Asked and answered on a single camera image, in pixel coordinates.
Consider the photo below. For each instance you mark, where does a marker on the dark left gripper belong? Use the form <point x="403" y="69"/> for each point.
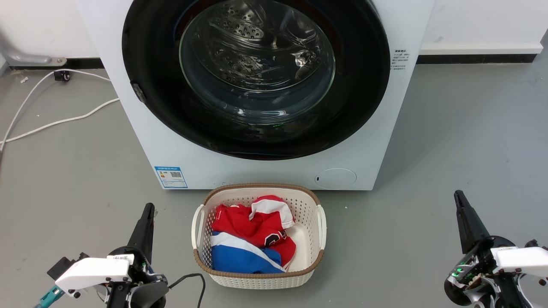
<point x="145" y="291"/>

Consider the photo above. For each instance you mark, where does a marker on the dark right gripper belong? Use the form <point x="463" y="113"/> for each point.
<point x="475" y="278"/>

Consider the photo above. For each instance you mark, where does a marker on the black round glass washer door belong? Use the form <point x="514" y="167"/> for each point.
<point x="154" y="85"/>

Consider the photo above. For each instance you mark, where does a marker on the white front-load washing machine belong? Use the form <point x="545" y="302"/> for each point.
<point x="265" y="173"/>

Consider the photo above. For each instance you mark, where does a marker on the blue energy label sticker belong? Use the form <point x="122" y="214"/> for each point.
<point x="170" y="176"/>

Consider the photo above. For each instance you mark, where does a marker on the black right wrist knob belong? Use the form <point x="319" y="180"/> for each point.
<point x="531" y="243"/>

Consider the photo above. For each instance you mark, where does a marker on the black left wrist block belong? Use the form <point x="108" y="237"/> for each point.
<point x="62" y="267"/>

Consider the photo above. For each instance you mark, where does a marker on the red and white garment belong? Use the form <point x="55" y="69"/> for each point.
<point x="239" y="222"/>

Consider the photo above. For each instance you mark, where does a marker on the blue and white garment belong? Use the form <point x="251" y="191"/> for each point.
<point x="239" y="256"/>

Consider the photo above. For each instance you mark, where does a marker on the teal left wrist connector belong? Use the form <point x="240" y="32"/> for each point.
<point x="49" y="297"/>

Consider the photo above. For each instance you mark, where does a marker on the round white filter cover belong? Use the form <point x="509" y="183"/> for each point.
<point x="336" y="178"/>

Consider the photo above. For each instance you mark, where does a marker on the cream plastic laundry basket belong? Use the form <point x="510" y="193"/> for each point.
<point x="308" y="239"/>

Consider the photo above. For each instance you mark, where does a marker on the small printed text sticker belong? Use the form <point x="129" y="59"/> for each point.
<point x="400" y="60"/>

